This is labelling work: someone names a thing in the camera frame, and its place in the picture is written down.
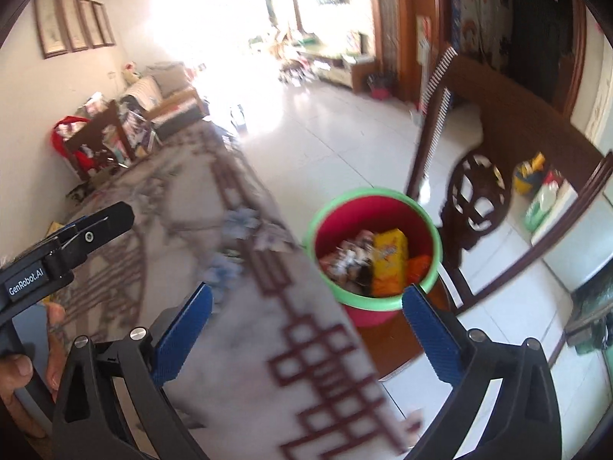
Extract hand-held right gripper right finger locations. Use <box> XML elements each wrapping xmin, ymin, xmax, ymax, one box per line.
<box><xmin>401</xmin><ymin>285</ymin><xmax>563</xmax><ymax>460</ymax></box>

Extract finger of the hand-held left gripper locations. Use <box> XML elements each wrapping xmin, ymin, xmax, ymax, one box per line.
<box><xmin>47</xmin><ymin>202</ymin><xmax>136</xmax><ymax>275</ymax></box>

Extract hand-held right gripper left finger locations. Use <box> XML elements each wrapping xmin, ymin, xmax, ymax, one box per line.
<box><xmin>52</xmin><ymin>282</ymin><xmax>214</xmax><ymax>460</ymax></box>

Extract orange snack wrapper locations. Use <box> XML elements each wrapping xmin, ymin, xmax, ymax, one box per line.
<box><xmin>407</xmin><ymin>254</ymin><xmax>432</xmax><ymax>281</ymax></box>

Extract yellow cardboard box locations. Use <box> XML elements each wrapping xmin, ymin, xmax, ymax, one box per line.
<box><xmin>371</xmin><ymin>228</ymin><xmax>409</xmax><ymax>298</ymax></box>

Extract foil wrapper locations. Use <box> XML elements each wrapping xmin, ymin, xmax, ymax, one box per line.
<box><xmin>320</xmin><ymin>231</ymin><xmax>375</xmax><ymax>283</ymax></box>

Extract red bucket with green rim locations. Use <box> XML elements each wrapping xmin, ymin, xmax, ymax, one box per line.
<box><xmin>305</xmin><ymin>187</ymin><xmax>441</xmax><ymax>329</ymax></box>

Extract person's left hand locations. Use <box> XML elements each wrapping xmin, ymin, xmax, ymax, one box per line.
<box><xmin>0</xmin><ymin>303</ymin><xmax>66</xmax><ymax>437</ymax></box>

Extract printed grey tablecloth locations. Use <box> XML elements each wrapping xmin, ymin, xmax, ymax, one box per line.
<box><xmin>43</xmin><ymin>120</ymin><xmax>422</xmax><ymax>460</ymax></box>

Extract dark wooden dining chair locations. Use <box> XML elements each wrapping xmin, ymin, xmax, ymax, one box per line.
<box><xmin>64</xmin><ymin>100</ymin><xmax>137</xmax><ymax>178</ymax></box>

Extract red plastic bag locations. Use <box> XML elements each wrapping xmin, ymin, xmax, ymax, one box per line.
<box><xmin>52</xmin><ymin>115</ymin><xmax>94</xmax><ymax>173</ymax></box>

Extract wooden sofa with cushions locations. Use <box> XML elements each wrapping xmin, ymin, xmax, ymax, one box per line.
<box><xmin>120</xmin><ymin>62</ymin><xmax>209</xmax><ymax>140</ymax></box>

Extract white low cabinet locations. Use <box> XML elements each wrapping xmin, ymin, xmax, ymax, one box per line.
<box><xmin>529</xmin><ymin>182</ymin><xmax>613</xmax><ymax>293</ymax></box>

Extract green white plastic bag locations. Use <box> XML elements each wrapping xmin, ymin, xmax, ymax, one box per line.
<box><xmin>524</xmin><ymin>170</ymin><xmax>578</xmax><ymax>231</ymax></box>

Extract yellow toy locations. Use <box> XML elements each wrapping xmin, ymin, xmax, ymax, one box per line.
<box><xmin>512</xmin><ymin>152</ymin><xmax>547</xmax><ymax>196</ymax></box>

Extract carved wooden chair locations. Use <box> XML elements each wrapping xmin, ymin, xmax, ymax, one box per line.
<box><xmin>405</xmin><ymin>48</ymin><xmax>613</xmax><ymax>379</ymax></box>

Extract red waste bin black liner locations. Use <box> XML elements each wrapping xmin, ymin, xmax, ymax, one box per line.
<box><xmin>368</xmin><ymin>73</ymin><xmax>397</xmax><ymax>101</ymax></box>

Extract white floor mop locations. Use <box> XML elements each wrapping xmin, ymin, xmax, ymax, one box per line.
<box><xmin>409</xmin><ymin>41</ymin><xmax>432</xmax><ymax>113</ymax></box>

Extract long low television cabinet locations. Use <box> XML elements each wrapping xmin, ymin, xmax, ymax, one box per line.
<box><xmin>292</xmin><ymin>43</ymin><xmax>379</xmax><ymax>92</ymax></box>

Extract hanging flower scroll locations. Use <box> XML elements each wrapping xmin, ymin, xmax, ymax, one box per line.
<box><xmin>416</xmin><ymin>14</ymin><xmax>432</xmax><ymax>65</ymax></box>

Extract dark entrance door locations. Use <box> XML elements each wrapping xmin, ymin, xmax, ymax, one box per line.
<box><xmin>508</xmin><ymin>0</ymin><xmax>573</xmax><ymax>106</ymax></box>

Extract cartoon print door curtain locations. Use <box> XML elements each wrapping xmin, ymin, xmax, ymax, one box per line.
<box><xmin>450</xmin><ymin>0</ymin><xmax>513</xmax><ymax>72</ymax></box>

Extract framed wall picture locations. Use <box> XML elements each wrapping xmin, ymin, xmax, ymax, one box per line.
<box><xmin>34</xmin><ymin>0</ymin><xmax>68</xmax><ymax>58</ymax></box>
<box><xmin>56</xmin><ymin>0</ymin><xmax>89</xmax><ymax>53</ymax></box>
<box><xmin>77</xmin><ymin>0</ymin><xmax>105</xmax><ymax>49</ymax></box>
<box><xmin>91</xmin><ymin>1</ymin><xmax>116</xmax><ymax>47</ymax></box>

